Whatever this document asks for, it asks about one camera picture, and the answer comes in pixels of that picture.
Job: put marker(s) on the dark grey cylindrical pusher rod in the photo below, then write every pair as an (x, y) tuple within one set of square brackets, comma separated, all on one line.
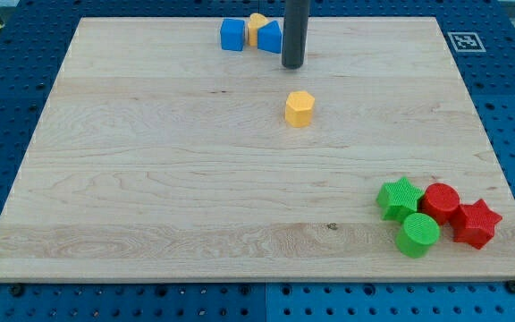
[(295, 30)]

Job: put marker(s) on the yellow heart block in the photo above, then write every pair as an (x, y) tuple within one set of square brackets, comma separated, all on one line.
[(256, 22)]

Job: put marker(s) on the white fiducial marker tag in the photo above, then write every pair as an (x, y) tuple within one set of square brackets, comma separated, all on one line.
[(466, 42)]

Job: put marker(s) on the light wooden board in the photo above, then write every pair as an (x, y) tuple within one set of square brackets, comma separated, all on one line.
[(161, 158)]

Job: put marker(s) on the red cylinder block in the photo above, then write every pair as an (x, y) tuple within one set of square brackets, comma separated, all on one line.
[(440, 201)]

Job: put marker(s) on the yellow hexagon block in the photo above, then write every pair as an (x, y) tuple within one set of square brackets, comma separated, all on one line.
[(299, 108)]

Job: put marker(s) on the blue triangle block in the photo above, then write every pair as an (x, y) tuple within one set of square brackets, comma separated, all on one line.
[(269, 38)]

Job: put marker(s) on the green cylinder block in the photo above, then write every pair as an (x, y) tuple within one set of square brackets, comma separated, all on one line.
[(418, 233)]

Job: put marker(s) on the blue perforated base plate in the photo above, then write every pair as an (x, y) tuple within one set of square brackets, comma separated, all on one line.
[(33, 43)]

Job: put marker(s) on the red star block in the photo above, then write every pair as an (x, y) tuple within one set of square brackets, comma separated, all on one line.
[(474, 224)]

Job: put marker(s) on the green star block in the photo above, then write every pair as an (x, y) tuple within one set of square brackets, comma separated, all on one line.
[(398, 200)]

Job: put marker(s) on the blue cube block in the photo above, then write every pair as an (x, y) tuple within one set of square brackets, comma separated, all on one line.
[(232, 34)]

